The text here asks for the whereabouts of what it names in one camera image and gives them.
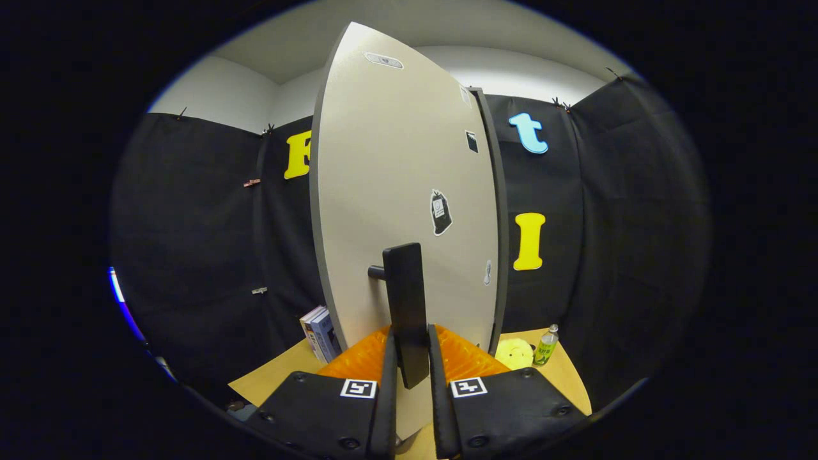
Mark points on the black backdrop cloth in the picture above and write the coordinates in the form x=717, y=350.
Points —
x=192, y=255

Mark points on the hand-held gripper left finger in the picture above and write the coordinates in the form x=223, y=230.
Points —
x=385, y=396

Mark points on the grey shoe cabinet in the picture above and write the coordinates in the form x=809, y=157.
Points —
x=499, y=223

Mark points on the beige shoe cabinet door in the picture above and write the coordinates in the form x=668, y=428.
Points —
x=383, y=160

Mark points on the white book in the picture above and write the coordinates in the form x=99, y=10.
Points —
x=308, y=329

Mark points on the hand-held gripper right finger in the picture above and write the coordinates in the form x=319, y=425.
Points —
x=441, y=396

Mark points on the pale yellow round object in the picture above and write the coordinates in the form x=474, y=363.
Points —
x=514, y=354

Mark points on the blue book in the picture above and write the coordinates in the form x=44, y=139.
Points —
x=327, y=335

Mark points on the green plastic bottle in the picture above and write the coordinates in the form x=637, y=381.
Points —
x=546, y=348

